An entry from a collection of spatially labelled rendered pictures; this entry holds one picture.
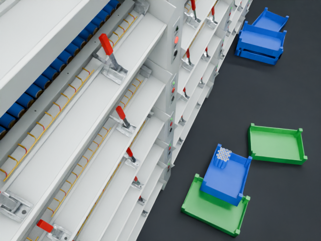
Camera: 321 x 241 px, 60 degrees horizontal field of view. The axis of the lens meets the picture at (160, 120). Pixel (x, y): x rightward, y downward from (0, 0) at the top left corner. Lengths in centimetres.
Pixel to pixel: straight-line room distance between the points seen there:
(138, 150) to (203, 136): 91
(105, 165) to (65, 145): 21
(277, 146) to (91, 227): 129
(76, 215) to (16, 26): 41
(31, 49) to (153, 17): 37
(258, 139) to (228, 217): 52
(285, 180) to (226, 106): 57
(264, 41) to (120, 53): 179
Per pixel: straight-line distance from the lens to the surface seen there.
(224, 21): 147
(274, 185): 170
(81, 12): 36
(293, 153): 183
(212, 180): 154
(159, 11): 62
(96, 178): 64
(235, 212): 158
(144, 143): 88
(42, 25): 33
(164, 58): 71
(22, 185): 45
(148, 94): 74
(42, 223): 55
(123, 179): 84
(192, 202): 156
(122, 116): 63
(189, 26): 93
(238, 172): 163
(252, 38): 225
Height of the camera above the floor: 149
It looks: 57 degrees down
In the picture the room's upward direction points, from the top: straight up
